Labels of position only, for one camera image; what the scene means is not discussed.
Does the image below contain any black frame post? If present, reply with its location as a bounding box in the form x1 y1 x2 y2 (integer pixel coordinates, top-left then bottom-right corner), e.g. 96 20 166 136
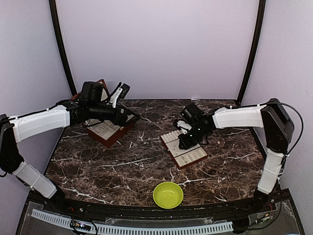
236 0 266 105
48 0 77 96

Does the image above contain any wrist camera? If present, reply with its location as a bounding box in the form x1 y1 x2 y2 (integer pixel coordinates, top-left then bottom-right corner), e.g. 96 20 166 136
174 119 192 134
109 82 130 108

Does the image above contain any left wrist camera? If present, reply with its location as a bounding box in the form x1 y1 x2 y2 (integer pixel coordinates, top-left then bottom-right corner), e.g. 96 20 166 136
109 82 130 108

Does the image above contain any brown wooden jewelry box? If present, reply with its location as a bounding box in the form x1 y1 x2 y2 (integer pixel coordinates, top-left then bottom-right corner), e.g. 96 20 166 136
71 79 133 148

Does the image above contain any black right frame post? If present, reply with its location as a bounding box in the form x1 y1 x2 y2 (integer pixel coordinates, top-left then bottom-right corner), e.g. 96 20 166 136
236 0 266 105

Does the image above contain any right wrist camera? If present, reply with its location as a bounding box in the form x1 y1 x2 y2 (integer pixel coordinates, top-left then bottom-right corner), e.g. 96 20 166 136
174 119 192 134

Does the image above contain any black left frame post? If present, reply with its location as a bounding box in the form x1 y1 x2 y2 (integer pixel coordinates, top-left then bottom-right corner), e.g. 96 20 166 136
48 0 77 96

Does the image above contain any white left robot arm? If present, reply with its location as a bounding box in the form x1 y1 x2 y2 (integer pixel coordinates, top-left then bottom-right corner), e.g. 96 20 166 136
0 81 139 213

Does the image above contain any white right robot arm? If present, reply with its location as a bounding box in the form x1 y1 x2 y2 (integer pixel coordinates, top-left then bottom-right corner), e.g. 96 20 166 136
173 98 296 212

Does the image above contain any brown ring earring tray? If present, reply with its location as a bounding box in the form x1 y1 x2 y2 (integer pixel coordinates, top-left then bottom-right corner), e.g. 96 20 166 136
160 130 208 170

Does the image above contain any white slotted cable duct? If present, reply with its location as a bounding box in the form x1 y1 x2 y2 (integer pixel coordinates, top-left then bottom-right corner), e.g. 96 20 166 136
31 209 233 235

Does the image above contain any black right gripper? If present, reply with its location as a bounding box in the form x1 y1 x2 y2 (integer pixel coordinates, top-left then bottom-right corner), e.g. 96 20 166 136
178 124 208 150

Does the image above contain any green bowl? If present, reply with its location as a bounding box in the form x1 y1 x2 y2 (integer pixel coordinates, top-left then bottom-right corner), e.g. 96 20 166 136
153 182 184 209

